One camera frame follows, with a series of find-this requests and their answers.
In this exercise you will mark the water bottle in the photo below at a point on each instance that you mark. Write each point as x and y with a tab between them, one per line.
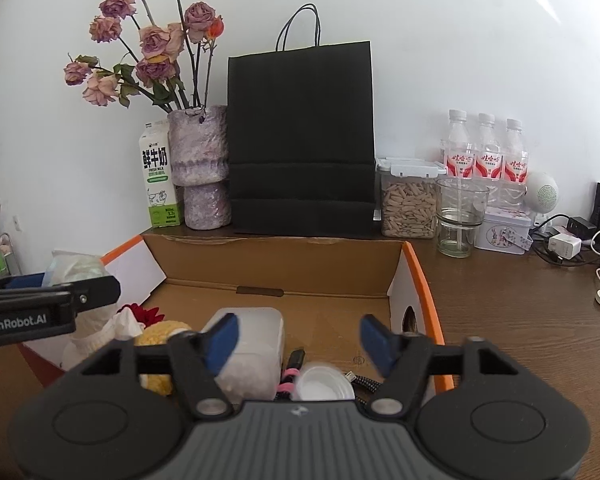
459	156
488	154
515	166

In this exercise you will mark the clear jar of seeds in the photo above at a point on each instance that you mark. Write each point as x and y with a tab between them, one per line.
408	196

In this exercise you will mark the white tin box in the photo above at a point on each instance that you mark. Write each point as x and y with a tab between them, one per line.
504	230

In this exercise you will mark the black paper bag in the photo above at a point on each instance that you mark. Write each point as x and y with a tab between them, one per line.
301	146

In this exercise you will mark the red cardboard box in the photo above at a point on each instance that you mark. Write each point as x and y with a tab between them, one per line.
321	286

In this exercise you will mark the red fabric rose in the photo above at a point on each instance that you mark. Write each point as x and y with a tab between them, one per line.
144	316

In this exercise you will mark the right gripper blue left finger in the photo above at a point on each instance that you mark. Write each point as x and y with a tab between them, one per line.
219	342

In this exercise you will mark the purple ceramic vase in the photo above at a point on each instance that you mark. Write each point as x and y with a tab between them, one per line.
199	165

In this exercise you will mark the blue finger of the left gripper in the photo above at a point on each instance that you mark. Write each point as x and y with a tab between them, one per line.
95	293
25	281

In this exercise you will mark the yellow plush toy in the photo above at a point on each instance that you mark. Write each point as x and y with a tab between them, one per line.
157	335

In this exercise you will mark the clear green pack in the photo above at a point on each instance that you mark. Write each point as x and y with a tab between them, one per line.
68	267

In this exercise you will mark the right water bottle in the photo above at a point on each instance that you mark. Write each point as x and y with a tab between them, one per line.
515	166

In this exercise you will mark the empty glass cup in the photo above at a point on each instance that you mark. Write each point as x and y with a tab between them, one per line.
460	209

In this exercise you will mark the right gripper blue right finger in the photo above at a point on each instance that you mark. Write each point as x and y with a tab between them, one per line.
379	343

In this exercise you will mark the white milk carton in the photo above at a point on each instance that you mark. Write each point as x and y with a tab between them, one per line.
164	198

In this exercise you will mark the white round speaker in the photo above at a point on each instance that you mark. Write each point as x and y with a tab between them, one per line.
542	194

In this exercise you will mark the white power adapter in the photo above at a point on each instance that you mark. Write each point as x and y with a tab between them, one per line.
565	246

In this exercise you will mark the dried rose bouquet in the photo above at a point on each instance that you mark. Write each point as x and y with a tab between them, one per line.
170	65

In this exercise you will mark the white bottle cap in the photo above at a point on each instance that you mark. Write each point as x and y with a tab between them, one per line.
318	382

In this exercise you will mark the translucent cotton swab box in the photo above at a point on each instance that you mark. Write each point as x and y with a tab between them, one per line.
252	372

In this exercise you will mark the left water bottle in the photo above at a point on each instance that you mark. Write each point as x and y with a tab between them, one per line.
459	156

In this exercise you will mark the middle water bottle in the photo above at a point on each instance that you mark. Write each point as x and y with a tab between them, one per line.
488	154

